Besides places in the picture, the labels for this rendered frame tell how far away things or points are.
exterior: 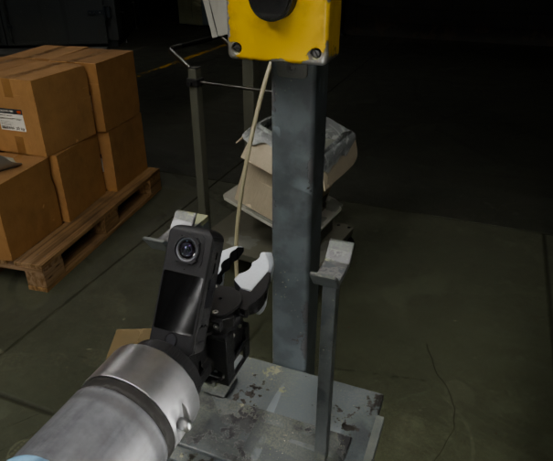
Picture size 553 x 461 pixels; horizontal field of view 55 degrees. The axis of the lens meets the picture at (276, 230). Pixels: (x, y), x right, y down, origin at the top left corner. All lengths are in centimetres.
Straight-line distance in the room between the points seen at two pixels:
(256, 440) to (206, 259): 39
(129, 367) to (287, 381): 48
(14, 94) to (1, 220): 59
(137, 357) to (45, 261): 218
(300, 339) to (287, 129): 34
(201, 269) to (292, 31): 28
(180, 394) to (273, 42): 38
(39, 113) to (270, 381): 208
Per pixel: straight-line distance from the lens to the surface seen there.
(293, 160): 71
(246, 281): 56
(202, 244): 47
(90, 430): 41
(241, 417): 83
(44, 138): 276
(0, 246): 267
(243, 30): 64
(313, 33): 61
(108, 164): 315
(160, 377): 44
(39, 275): 263
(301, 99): 69
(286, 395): 87
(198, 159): 239
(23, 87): 272
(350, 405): 86
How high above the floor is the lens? 141
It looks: 28 degrees down
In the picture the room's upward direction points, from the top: straight up
